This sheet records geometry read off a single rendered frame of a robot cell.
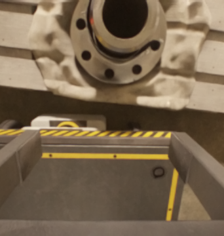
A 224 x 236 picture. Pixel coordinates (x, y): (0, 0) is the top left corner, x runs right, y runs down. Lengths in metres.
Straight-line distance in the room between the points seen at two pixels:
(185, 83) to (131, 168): 0.30
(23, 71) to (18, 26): 0.13
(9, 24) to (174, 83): 0.53
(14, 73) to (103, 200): 0.47
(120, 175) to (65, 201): 0.17
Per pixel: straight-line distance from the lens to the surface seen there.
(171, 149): 0.16
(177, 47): 0.57
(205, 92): 0.64
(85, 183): 0.48
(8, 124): 0.72
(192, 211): 1.10
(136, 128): 0.62
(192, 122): 0.82
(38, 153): 0.17
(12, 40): 0.63
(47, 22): 0.56
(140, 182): 0.48
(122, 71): 0.50
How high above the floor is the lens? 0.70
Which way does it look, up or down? 73 degrees down
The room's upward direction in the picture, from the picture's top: 178 degrees clockwise
